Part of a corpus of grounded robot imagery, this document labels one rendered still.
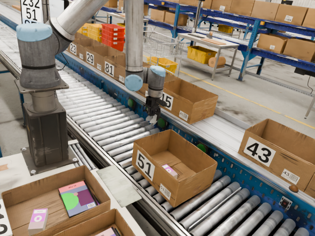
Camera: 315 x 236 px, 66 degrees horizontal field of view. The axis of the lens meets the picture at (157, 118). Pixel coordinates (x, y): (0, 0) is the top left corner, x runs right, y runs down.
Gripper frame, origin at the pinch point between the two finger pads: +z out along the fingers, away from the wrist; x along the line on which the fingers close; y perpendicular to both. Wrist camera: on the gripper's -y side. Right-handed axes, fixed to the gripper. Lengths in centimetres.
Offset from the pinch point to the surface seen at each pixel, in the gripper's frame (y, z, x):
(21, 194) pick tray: 79, 14, 0
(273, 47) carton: -459, 4, -117
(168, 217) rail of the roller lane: 29, 21, 47
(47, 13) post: 27, -51, -90
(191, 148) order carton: -6.4, 5.2, 27.5
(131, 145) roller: 9.0, 19.6, -9.3
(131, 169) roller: 23.7, 19.6, 9.9
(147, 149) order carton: 9.3, 12.4, 7.3
